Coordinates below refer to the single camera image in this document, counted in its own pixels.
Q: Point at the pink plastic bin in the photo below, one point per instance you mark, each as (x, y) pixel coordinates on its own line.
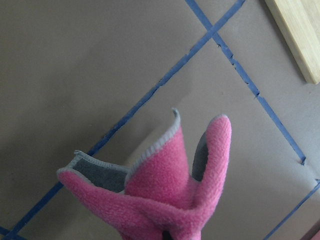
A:
(313, 233)

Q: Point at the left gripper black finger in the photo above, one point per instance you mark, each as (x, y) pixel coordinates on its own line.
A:
(166, 235)

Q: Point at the pink microfiber cloth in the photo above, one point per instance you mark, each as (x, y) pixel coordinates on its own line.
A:
(160, 192)

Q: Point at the bamboo cutting board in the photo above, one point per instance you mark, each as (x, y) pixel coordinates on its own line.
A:
(299, 23)

